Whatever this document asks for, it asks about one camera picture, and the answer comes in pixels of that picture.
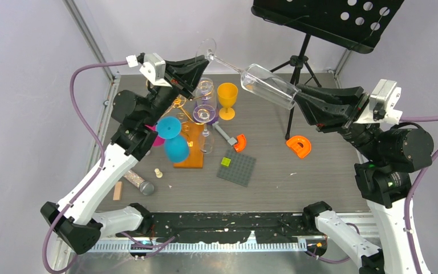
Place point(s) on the magenta plastic goblet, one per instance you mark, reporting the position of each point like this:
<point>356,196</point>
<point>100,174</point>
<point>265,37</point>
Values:
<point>158,141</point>

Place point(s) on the cream chess pawn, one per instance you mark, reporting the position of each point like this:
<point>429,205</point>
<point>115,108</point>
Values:
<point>158,173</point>

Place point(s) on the green lego brick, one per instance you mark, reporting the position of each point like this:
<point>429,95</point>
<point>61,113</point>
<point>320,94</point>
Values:
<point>225,162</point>

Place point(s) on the clear wine glass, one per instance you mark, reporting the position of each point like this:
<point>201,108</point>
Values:
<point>205,139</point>

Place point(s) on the orange plastic goblet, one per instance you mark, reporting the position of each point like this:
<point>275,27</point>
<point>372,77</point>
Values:
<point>227,95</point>

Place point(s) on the small wooden block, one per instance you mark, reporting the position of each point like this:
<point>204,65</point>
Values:
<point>117,191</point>

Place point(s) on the blue plastic goblet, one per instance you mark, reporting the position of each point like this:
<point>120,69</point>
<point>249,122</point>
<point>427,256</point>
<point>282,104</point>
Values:
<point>175,146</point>

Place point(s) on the grey lego baseplate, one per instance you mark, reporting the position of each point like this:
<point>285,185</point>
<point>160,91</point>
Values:
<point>240,169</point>

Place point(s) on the black music stand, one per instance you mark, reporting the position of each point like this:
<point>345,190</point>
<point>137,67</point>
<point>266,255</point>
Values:
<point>355,25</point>

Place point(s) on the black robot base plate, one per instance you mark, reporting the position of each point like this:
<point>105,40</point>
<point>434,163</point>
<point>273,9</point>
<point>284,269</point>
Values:
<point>230,228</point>

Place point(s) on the gold wire glass rack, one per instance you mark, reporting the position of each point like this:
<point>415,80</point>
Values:
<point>190,131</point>

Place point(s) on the glitter tube with cap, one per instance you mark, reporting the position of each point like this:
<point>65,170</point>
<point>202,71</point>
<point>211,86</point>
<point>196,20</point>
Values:
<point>145,187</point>

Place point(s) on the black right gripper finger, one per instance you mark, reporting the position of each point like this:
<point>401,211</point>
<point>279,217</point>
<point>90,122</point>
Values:
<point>332,95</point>
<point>318,112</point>

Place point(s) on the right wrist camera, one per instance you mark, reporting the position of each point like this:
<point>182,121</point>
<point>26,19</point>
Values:
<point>381,104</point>

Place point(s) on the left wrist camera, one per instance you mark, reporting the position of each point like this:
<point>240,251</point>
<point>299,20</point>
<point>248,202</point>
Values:
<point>152,66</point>

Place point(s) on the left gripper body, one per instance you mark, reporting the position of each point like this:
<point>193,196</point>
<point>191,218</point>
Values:
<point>178,87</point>

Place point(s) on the small orange curved piece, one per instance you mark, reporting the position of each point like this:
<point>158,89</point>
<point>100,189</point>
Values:
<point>241,143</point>

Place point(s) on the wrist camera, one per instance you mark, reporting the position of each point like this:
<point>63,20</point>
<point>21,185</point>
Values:
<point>381,104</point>
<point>152,66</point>

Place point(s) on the orange curved track piece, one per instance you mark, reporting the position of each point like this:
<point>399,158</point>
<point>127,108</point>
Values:
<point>300,145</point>

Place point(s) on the clear champagne flute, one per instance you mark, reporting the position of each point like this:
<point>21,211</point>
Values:
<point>255,78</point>

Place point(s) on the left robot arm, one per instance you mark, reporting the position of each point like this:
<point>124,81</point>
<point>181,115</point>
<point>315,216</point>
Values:
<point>75,218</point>

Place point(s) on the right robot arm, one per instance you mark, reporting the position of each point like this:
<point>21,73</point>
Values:
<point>393,150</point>

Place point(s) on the grey plastic bar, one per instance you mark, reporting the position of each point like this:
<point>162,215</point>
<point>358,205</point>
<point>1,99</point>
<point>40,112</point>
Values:
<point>230,140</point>

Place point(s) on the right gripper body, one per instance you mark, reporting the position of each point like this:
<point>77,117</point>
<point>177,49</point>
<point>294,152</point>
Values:
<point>348,123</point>

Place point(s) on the purple metronome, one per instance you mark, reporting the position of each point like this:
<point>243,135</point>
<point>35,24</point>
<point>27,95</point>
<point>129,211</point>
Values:
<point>202,116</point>

